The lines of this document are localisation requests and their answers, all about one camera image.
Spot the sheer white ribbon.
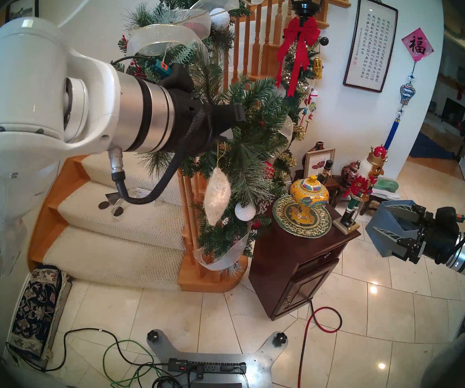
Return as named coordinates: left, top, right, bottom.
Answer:
left=193, top=226, right=253, bottom=271
left=124, top=0, right=267, bottom=68

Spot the green gold decorative plate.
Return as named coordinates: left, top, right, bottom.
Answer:
left=272, top=194, right=332, bottom=239

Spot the clear plastic packaging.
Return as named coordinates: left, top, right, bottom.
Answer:
left=98, top=187, right=154, bottom=217

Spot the black left wrist loop cable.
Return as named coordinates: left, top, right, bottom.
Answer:
left=109, top=108, right=209, bottom=206

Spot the dark wood cabinet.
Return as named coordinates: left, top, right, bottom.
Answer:
left=249, top=207, right=360, bottom=321

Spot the yellow porcelain lidded jar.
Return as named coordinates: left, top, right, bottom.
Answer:
left=290, top=175, right=330, bottom=225

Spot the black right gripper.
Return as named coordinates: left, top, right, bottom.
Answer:
left=371, top=205, right=462, bottom=266

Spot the green gold tinsel garland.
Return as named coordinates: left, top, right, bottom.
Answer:
left=285, top=38, right=324, bottom=109

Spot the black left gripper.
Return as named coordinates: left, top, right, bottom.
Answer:
left=158, top=63, right=246, bottom=158

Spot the red white hanging ornament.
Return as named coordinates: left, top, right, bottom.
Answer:
left=302, top=88, right=318, bottom=133

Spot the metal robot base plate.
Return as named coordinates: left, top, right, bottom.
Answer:
left=147, top=329, right=289, bottom=388

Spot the blue tassel hanging charm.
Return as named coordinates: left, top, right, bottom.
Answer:
left=383, top=62, right=416, bottom=150

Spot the red diamond fu sign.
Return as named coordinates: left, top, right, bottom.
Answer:
left=401, top=27, right=434, bottom=62

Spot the blue grey square bin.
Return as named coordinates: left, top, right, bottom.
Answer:
left=365, top=200, right=420, bottom=257

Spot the small black hat nutcracker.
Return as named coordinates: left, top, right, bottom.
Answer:
left=317, top=160, right=334, bottom=183

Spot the dark floral patterned rug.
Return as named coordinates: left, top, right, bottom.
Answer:
left=6, top=265, right=72, bottom=361

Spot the carpeted wooden staircase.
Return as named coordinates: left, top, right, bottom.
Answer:
left=28, top=153, right=249, bottom=293

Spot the tall nutcracker soldier figure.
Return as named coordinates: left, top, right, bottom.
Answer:
left=333, top=145, right=388, bottom=236

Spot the black cable teal connector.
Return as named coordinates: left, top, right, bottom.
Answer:
left=111, top=55, right=173, bottom=80

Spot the dark slim vase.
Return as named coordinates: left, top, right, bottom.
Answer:
left=302, top=141, right=325, bottom=167

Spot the white glitter star ornament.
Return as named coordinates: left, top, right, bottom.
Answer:
left=203, top=145, right=232, bottom=226

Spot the red velvet bow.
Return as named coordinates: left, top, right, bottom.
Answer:
left=276, top=16, right=321, bottom=97

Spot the framed calligraphy scroll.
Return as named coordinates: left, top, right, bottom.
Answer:
left=343, top=0, right=399, bottom=93

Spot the red cable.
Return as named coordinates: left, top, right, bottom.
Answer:
left=297, top=300, right=343, bottom=388

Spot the framed horse picture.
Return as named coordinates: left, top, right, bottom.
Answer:
left=5, top=0, right=41, bottom=24

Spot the large white ball ornament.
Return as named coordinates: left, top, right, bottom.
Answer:
left=209, top=7, right=231, bottom=31

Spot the green cable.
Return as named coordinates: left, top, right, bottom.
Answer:
left=103, top=340, right=164, bottom=388

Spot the dark red cloisonne jar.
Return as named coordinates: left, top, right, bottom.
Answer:
left=341, top=161, right=361, bottom=186

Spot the small framed red picture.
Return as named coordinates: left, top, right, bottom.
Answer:
left=304, top=149, right=336, bottom=179

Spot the black power strip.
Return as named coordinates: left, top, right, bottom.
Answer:
left=168, top=358, right=247, bottom=375

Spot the black floor cable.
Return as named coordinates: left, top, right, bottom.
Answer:
left=6, top=329, right=172, bottom=371

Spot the small white glitter ball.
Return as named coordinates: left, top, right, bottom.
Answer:
left=234, top=202, right=256, bottom=221

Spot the green pine garland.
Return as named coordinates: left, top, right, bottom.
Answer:
left=108, top=0, right=297, bottom=258

